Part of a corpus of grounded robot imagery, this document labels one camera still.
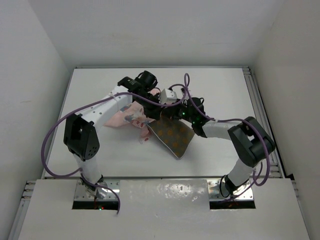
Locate pink cartoon print pillowcase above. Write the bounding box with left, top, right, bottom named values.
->
left=103, top=101, right=155, bottom=144

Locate right aluminium frame rail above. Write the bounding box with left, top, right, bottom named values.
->
left=242, top=67, right=285, bottom=178

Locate metal base plate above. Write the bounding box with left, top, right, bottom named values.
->
left=73, top=180, right=120, bottom=202
left=207, top=178, right=255, bottom=201

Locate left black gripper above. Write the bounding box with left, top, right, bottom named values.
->
left=135, top=92, right=166, bottom=121

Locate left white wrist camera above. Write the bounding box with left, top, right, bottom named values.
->
left=159, top=88, right=178, bottom=105

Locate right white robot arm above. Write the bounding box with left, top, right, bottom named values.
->
left=162, top=97, right=276, bottom=199

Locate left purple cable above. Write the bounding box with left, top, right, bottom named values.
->
left=40, top=91, right=181, bottom=215

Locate purple cable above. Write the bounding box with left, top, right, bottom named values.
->
left=169, top=72, right=272, bottom=201
left=40, top=91, right=181, bottom=215

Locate aluminium frame rail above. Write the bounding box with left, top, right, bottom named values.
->
left=242, top=67, right=285, bottom=178
left=7, top=180, right=36, bottom=240

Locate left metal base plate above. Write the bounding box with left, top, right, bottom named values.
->
left=73, top=180, right=120, bottom=202

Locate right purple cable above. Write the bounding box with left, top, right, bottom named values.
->
left=169, top=72, right=272, bottom=201

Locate left aluminium frame rail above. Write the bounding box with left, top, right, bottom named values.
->
left=7, top=180, right=36, bottom=240

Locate grey orange dotted pillow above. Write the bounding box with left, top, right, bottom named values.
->
left=147, top=116, right=195, bottom=160

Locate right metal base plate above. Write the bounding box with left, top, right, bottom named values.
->
left=207, top=178, right=255, bottom=201

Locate white front cover board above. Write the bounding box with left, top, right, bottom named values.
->
left=19, top=179, right=309, bottom=240

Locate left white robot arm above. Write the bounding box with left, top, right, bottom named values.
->
left=63, top=70, right=160, bottom=195

